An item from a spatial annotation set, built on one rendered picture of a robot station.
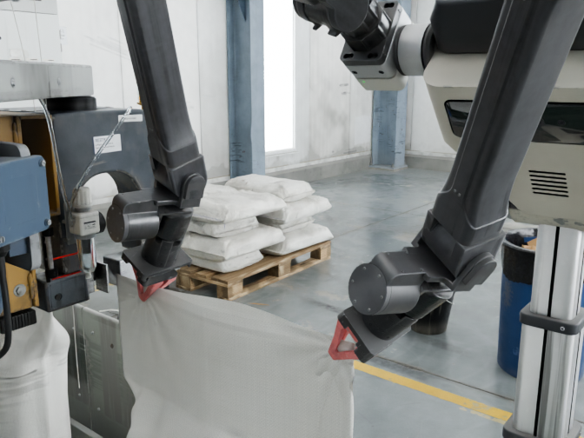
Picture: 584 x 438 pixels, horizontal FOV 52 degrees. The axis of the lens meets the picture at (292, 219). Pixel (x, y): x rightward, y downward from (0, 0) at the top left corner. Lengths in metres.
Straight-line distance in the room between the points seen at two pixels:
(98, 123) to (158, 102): 0.26
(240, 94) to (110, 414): 5.50
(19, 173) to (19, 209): 0.04
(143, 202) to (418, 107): 8.84
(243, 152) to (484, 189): 6.51
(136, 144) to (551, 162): 0.72
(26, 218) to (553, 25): 0.58
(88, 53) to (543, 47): 5.52
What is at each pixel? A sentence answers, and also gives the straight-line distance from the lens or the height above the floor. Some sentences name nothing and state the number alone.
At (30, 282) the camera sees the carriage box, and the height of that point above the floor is 1.07.
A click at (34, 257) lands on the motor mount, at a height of 1.17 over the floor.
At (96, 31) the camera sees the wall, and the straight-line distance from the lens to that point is 5.98.
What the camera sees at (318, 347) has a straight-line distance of 0.86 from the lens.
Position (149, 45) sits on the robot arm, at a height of 1.44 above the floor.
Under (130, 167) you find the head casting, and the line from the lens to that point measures 1.14.
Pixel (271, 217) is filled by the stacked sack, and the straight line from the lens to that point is 4.24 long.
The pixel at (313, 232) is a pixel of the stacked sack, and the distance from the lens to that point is 4.53.
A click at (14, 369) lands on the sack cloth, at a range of 1.42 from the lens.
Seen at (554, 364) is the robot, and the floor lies 0.86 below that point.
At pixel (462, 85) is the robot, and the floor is 1.38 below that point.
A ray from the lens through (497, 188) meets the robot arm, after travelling 0.63.
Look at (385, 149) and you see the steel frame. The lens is 9.67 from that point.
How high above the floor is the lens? 1.39
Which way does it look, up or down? 13 degrees down
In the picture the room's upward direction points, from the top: straight up
